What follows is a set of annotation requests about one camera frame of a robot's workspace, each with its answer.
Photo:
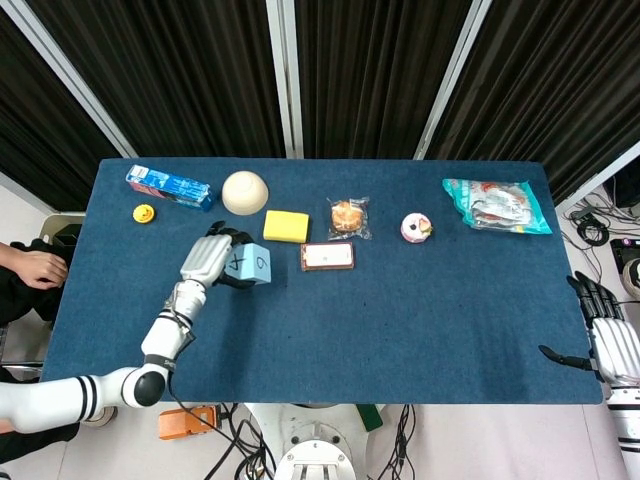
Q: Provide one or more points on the bystander bare hand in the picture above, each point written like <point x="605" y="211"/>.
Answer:
<point x="42" y="270"/>

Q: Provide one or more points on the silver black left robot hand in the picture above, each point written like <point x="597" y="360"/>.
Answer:
<point x="202" y="257"/>

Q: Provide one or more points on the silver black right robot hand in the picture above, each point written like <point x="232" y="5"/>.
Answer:
<point x="612" y="345"/>

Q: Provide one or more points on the light blue numbered cube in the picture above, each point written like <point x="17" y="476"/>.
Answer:
<point x="252" y="265"/>

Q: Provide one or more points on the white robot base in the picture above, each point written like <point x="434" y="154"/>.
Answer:
<point x="315" y="440"/>

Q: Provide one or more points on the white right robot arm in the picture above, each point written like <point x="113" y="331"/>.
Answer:
<point x="627" y="430"/>

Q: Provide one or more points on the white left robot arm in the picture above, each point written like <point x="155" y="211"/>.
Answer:
<point x="160" y="340"/>

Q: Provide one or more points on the bystander black clothing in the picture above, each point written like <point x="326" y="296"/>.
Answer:
<point x="25" y="300"/>

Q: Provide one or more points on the grey chair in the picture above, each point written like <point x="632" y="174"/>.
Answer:
<point x="57" y="225"/>

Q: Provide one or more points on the yellow duck toy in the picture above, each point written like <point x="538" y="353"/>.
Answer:
<point x="143" y="213"/>

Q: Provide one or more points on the cream upturned bowl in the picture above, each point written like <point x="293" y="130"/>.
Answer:
<point x="245" y="192"/>

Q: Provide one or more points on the blue cookie box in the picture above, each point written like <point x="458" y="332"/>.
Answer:
<point x="170" y="186"/>

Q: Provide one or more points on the yellow green sponge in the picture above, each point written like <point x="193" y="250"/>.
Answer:
<point x="285" y="226"/>

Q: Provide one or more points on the black box with purple light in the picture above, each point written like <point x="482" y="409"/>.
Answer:
<point x="627" y="252"/>

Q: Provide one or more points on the red yellow flat box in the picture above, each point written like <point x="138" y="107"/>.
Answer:
<point x="328" y="256"/>

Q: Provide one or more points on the dark pleated curtain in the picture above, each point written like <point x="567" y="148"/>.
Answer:
<point x="175" y="75"/>
<point x="560" y="85"/>
<point x="370" y="75"/>
<point x="35" y="135"/>

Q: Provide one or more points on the wrapped round pastry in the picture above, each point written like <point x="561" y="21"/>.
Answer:
<point x="348" y="217"/>

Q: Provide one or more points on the orange device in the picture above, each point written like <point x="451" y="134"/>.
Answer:
<point x="187" y="424"/>

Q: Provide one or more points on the teal snack bag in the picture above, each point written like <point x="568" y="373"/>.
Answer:
<point x="500" y="207"/>

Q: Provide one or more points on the blue table cloth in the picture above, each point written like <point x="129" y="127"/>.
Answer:
<point x="375" y="330"/>

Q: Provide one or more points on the green block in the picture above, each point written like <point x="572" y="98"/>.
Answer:
<point x="370" y="417"/>

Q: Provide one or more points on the white outer frame post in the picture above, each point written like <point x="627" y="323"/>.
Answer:
<point x="595" y="177"/>

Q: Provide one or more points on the white slanted frame post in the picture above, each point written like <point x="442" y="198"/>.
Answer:
<point x="70" y="75"/>

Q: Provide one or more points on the white upright frame post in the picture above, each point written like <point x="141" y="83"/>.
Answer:
<point x="285" y="75"/>

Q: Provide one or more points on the white leaning frame post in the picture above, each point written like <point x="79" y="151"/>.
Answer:
<point x="455" y="80"/>

